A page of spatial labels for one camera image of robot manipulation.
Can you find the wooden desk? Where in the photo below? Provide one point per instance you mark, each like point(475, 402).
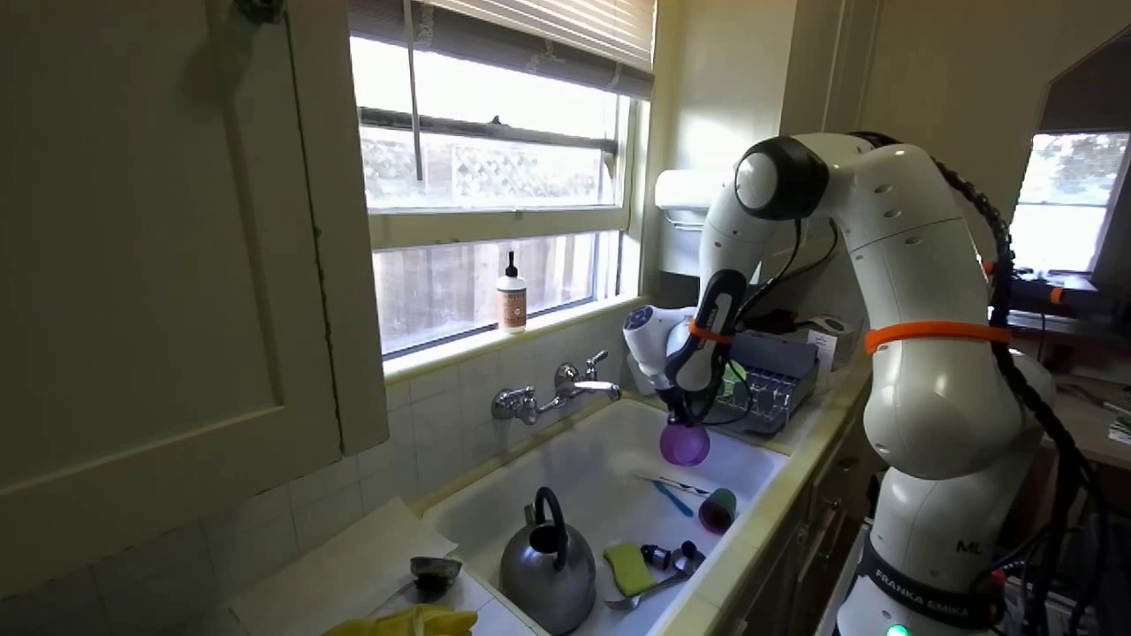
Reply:
point(1091, 424)

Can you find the white window blind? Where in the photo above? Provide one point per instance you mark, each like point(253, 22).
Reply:
point(565, 31)

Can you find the purple bowl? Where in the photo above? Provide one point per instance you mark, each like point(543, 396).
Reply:
point(685, 446)

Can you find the bright window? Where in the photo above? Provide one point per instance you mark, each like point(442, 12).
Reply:
point(1065, 203)

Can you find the white paper towel holder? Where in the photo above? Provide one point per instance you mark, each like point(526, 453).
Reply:
point(689, 190)

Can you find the white sink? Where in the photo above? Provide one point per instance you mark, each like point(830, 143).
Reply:
point(583, 468)

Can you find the chrome wall faucet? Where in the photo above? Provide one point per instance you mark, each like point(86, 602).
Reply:
point(565, 387)

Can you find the white box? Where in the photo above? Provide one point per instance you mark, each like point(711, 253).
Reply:
point(829, 340)

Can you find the maroon and green cup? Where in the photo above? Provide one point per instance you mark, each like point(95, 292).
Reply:
point(717, 511)

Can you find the cream wall cabinet door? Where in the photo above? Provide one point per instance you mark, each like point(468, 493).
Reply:
point(150, 265)

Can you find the grey dish rack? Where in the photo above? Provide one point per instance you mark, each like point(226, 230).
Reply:
point(778, 380)

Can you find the window with white frame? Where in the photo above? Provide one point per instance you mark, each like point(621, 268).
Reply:
point(495, 177)

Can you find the metal measuring scoop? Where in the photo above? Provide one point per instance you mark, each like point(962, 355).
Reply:
point(433, 572)

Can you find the green item in rack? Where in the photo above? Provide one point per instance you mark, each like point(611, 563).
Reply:
point(735, 375)

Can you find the blue brush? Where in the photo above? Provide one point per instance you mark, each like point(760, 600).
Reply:
point(673, 500)

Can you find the white paper sheet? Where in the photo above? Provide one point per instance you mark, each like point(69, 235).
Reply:
point(353, 565)

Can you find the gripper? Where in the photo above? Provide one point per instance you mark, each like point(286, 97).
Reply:
point(687, 382)

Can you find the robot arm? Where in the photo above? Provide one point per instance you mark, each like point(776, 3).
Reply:
point(928, 265)

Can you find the soap bottle with black pump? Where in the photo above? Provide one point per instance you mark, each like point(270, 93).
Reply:
point(512, 305)

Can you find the yellow-green sponge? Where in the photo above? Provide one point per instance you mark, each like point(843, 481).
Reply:
point(629, 568)

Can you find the yellow rubber glove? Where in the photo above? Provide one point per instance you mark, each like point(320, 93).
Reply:
point(406, 623)

